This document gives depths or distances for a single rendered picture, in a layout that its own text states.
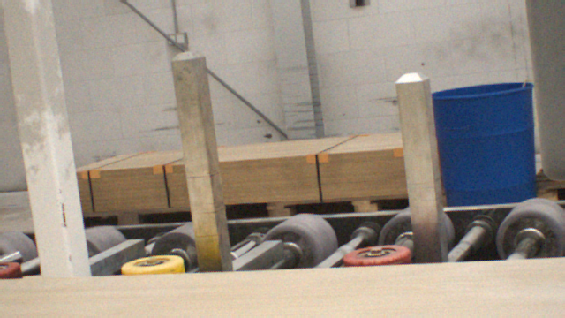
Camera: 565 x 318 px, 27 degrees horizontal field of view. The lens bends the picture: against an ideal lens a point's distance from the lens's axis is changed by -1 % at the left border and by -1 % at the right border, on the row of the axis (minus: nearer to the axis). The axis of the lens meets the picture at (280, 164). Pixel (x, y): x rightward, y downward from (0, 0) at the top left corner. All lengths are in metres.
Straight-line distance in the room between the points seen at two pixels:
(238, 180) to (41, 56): 5.33
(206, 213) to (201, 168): 0.06
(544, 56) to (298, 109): 7.50
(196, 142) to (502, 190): 4.44
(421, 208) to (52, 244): 0.47
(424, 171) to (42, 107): 0.48
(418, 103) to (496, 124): 4.41
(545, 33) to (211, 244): 1.30
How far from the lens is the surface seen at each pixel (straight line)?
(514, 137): 5.89
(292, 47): 7.74
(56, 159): 1.50
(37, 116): 1.50
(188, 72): 1.54
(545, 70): 0.28
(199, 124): 1.54
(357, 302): 1.20
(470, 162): 5.89
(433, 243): 1.46
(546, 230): 1.84
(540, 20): 0.28
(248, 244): 2.03
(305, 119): 7.76
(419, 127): 1.44
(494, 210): 1.98
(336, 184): 6.57
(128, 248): 1.94
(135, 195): 7.13
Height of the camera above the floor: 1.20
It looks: 7 degrees down
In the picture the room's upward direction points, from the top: 7 degrees counter-clockwise
